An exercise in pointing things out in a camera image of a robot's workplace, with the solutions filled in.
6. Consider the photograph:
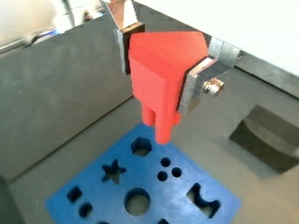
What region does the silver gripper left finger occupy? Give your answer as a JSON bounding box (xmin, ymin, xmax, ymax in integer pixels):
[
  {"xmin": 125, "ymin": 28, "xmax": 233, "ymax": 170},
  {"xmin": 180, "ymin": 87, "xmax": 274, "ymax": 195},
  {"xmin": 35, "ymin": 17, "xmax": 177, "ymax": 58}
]
[{"xmin": 99, "ymin": 0, "xmax": 145, "ymax": 75}]

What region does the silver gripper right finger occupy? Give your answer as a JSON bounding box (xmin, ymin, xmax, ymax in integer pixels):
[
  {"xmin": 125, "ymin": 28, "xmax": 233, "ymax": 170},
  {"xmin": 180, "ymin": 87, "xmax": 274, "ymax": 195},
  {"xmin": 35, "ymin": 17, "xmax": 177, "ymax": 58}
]
[{"xmin": 177, "ymin": 37, "xmax": 241, "ymax": 115}]

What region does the black foam block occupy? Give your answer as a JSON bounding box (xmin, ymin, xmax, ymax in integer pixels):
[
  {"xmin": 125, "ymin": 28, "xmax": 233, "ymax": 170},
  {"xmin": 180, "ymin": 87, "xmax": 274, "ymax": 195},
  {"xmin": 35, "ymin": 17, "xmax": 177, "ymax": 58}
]
[{"xmin": 229, "ymin": 105, "xmax": 299, "ymax": 173}]

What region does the red three prong object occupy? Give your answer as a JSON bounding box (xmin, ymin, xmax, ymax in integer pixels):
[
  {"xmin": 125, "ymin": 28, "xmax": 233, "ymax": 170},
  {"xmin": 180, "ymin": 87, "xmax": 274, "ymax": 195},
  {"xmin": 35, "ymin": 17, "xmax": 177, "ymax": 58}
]
[{"xmin": 128, "ymin": 31, "xmax": 208, "ymax": 144}]

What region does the blue shape sorter board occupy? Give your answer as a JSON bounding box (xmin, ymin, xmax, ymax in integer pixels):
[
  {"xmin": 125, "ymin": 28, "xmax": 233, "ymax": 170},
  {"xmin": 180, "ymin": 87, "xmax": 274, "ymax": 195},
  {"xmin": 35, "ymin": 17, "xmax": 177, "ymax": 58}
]
[{"xmin": 45, "ymin": 124, "xmax": 240, "ymax": 224}]

